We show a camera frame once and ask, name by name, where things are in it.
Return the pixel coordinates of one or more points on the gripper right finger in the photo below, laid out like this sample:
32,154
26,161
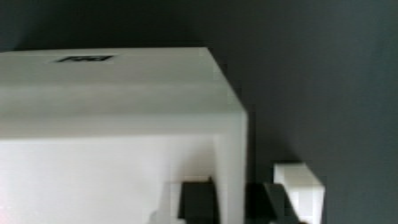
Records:
268,206

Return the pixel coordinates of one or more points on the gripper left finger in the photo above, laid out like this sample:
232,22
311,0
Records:
197,210

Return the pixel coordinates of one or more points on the white drawer cabinet housing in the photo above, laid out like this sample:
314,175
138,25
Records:
120,124

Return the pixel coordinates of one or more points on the white right fence rail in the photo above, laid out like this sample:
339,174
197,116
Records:
303,189

